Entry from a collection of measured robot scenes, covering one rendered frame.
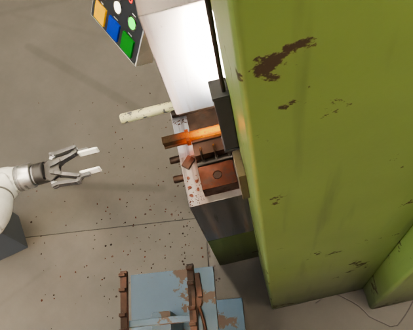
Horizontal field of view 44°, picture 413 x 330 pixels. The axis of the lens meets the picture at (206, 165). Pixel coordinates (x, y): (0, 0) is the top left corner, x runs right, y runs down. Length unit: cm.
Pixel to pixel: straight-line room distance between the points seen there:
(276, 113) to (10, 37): 308
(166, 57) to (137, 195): 172
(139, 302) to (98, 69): 178
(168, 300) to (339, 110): 123
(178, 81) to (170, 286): 86
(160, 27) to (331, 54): 52
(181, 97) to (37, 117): 202
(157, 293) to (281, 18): 143
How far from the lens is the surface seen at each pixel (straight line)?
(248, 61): 60
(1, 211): 175
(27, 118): 328
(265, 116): 72
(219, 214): 187
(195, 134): 174
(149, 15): 105
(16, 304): 290
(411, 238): 166
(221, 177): 169
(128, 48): 199
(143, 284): 189
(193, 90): 129
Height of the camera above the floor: 254
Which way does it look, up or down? 65 degrees down
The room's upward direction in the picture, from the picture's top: 19 degrees counter-clockwise
